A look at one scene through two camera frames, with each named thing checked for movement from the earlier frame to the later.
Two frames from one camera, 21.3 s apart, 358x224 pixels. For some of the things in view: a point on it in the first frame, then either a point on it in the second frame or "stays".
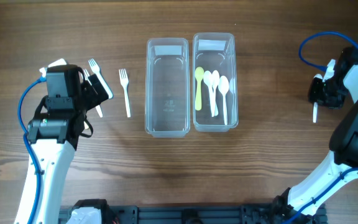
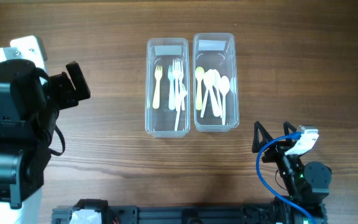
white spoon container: (223, 84) stays
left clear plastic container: (167, 87) stays
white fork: (124, 80) -> (183, 94)
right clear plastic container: (214, 82) stays
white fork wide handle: (96, 68) -> (171, 98)
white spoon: (315, 107) -> (204, 102)
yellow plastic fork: (86, 126) -> (158, 73)
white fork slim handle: (86, 74) -> (176, 69)
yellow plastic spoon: (199, 74) stays
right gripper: (319, 94) -> (274, 151)
